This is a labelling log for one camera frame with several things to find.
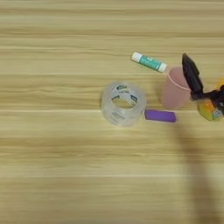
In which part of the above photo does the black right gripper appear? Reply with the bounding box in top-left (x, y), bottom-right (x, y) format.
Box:
top-left (181, 52), bottom-right (224, 114)

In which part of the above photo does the orange juice bottle white cap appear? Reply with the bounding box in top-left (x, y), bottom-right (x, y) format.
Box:
top-left (197, 76), bottom-right (224, 123)

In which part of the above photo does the purple eraser block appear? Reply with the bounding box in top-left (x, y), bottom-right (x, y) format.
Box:
top-left (143, 108), bottom-right (178, 123)

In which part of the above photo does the clear tape roll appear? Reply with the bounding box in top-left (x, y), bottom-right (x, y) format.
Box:
top-left (100, 81), bottom-right (147, 128)

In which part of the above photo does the pink plastic cup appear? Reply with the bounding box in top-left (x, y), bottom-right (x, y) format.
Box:
top-left (159, 66), bottom-right (193, 111)

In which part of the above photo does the green white glue stick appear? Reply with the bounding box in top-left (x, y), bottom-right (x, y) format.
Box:
top-left (130, 51), bottom-right (169, 74)

